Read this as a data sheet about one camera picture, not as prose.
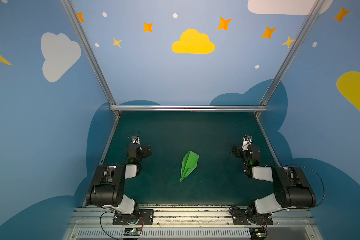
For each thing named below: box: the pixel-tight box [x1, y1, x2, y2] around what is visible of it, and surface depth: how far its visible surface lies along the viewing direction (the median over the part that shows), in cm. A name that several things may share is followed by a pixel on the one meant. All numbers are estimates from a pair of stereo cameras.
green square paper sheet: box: [180, 150, 200, 183], surface depth 92 cm
